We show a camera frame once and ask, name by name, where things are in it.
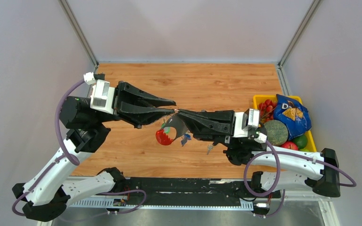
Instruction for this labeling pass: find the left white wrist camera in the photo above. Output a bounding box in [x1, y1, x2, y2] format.
[83, 72, 115, 114]

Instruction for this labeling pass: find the keyring bundle with red tag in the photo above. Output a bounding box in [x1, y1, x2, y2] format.
[155, 114, 192, 146]

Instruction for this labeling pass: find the green melon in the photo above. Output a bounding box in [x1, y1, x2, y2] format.
[264, 120, 288, 146]

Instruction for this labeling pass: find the red cherry tomatoes bunch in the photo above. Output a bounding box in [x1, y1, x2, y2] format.
[258, 99, 277, 123]

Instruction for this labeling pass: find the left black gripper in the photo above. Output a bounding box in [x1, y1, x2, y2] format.
[93, 80, 175, 128]

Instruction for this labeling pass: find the black-headed key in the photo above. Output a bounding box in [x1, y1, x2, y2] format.
[206, 142, 216, 155]

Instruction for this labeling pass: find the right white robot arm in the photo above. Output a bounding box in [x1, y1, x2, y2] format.
[176, 109, 340, 197]

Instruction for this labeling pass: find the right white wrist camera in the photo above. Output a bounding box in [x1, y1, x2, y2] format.
[232, 108, 267, 144]

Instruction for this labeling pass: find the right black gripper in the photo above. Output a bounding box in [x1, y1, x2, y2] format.
[177, 109, 240, 150]

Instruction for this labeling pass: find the green lime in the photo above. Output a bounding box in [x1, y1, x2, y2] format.
[292, 135, 308, 149]

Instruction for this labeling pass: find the red apple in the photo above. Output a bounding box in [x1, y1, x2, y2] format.
[281, 141, 299, 151]

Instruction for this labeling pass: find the blue chip bag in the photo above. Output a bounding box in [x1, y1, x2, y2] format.
[273, 94, 312, 139]

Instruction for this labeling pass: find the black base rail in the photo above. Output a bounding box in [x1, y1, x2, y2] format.
[95, 177, 281, 208]

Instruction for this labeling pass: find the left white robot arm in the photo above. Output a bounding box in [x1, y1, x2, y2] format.
[12, 80, 176, 222]

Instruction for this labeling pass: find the yellow plastic bin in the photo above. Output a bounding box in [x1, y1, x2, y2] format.
[253, 95, 317, 152]

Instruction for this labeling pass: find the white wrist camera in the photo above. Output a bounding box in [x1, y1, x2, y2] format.
[232, 108, 267, 144]
[83, 72, 115, 114]

